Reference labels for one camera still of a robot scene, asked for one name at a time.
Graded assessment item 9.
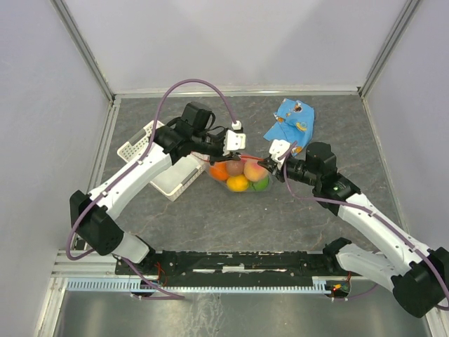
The peach toy fruit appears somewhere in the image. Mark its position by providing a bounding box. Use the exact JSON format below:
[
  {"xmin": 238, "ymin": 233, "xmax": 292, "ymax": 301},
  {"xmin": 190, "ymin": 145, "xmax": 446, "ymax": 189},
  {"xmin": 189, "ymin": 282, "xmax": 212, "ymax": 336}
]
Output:
[{"xmin": 243, "ymin": 160, "xmax": 268, "ymax": 183}]

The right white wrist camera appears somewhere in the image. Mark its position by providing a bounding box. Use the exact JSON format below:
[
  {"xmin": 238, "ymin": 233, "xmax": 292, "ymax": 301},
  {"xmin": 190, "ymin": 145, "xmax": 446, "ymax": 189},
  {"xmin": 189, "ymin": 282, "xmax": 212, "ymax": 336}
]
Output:
[{"xmin": 269, "ymin": 140, "xmax": 297, "ymax": 168}]

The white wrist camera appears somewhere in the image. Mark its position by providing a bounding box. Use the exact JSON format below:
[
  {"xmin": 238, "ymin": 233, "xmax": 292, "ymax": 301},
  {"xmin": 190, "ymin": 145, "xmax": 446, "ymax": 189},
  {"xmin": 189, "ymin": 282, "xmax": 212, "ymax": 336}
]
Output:
[
  {"xmin": 269, "ymin": 140, "xmax": 297, "ymax": 168},
  {"xmin": 223, "ymin": 120, "xmax": 246, "ymax": 155}
]

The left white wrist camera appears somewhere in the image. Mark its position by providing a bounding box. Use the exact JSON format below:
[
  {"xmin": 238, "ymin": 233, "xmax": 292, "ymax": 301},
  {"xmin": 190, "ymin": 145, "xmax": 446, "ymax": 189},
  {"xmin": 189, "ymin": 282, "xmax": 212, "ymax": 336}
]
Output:
[{"xmin": 223, "ymin": 120, "xmax": 246, "ymax": 155}]

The blue patterned cloth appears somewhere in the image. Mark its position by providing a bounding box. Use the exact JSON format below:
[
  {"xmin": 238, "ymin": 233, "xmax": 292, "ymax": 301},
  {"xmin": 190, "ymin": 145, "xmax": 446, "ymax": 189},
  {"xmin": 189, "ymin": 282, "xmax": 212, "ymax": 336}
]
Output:
[{"xmin": 264, "ymin": 98, "xmax": 315, "ymax": 156}]

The brown kiwi toy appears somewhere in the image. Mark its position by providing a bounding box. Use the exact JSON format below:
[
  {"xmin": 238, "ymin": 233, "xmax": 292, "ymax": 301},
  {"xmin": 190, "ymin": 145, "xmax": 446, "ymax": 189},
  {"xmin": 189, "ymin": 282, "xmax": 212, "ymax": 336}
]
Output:
[{"xmin": 226, "ymin": 161, "xmax": 245, "ymax": 176}]

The light blue cable duct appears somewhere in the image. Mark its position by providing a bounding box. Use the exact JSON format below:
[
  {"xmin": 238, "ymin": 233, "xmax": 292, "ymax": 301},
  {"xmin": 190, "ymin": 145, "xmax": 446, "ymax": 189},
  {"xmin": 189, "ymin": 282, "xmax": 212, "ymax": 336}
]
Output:
[{"xmin": 66, "ymin": 277, "xmax": 334, "ymax": 293}]

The green watermelon toy ball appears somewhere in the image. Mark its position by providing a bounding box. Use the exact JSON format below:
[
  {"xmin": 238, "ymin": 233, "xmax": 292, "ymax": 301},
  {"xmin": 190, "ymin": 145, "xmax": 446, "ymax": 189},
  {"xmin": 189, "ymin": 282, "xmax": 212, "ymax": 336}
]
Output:
[{"xmin": 252, "ymin": 176, "xmax": 270, "ymax": 192}]

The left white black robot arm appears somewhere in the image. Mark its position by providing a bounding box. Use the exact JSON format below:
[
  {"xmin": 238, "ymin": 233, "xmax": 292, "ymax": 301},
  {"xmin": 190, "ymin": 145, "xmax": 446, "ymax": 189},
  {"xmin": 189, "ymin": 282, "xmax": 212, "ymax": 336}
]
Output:
[{"xmin": 69, "ymin": 102, "xmax": 246, "ymax": 274}]

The clear zip bag orange zipper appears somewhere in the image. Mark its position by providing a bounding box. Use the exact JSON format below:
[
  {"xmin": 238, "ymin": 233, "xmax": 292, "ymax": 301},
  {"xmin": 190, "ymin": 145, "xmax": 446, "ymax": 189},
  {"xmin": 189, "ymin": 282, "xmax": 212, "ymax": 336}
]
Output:
[{"xmin": 203, "ymin": 154, "xmax": 272, "ymax": 193}]

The yellow lemon toy fruit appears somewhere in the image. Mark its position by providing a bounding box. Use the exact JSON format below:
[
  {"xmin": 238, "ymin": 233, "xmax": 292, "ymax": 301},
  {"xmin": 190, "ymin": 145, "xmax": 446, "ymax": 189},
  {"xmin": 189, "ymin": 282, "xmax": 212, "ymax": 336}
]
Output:
[{"xmin": 227, "ymin": 175, "xmax": 250, "ymax": 192}]

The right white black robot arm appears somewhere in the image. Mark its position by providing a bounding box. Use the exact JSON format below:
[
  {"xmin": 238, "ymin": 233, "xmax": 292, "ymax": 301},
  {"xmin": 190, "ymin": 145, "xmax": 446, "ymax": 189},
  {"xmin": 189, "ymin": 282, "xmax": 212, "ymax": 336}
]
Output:
[{"xmin": 259, "ymin": 140, "xmax": 448, "ymax": 318}]

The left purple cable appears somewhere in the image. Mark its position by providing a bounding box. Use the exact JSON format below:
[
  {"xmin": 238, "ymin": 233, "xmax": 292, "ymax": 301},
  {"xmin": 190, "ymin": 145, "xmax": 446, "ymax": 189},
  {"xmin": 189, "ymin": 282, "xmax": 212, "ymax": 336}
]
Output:
[{"xmin": 66, "ymin": 78, "xmax": 243, "ymax": 300}]

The orange toy fruit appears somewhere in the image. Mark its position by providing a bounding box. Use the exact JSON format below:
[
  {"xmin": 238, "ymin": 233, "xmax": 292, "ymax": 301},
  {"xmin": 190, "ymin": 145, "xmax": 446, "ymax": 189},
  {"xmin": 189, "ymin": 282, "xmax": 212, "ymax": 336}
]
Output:
[{"xmin": 209, "ymin": 162, "xmax": 229, "ymax": 181}]

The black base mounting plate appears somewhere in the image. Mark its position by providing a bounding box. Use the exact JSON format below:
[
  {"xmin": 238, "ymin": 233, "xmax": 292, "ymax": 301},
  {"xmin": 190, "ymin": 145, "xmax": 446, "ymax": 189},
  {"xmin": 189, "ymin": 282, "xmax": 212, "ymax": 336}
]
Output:
[{"xmin": 134, "ymin": 251, "xmax": 349, "ymax": 289}]

